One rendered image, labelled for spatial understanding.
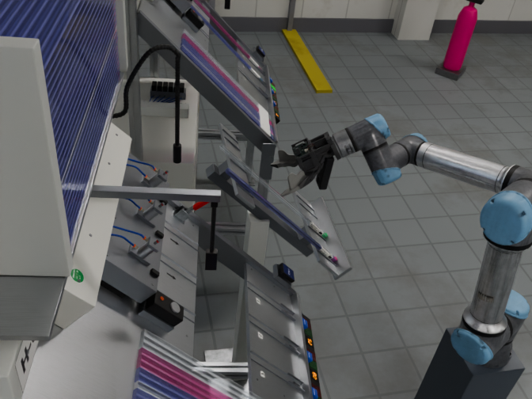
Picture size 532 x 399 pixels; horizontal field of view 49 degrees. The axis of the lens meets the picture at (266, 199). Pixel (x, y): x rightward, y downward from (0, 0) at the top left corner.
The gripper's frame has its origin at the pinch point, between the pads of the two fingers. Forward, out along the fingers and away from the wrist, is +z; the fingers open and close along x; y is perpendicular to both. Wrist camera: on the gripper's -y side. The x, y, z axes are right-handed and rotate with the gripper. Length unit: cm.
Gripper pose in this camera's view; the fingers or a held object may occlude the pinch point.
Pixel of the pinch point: (275, 182)
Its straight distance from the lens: 170.4
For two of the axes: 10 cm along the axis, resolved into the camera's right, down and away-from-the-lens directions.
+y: -4.0, -6.5, -6.4
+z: -9.0, 4.3, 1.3
